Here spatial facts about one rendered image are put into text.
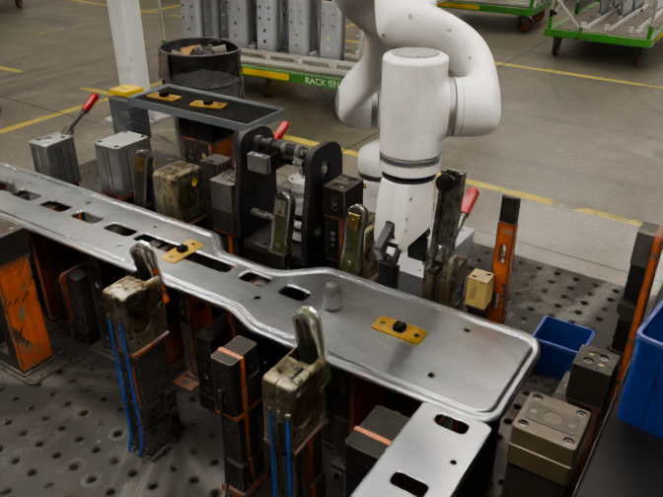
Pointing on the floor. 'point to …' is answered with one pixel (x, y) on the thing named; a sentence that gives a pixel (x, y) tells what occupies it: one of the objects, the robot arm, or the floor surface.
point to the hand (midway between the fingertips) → (403, 266)
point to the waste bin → (201, 70)
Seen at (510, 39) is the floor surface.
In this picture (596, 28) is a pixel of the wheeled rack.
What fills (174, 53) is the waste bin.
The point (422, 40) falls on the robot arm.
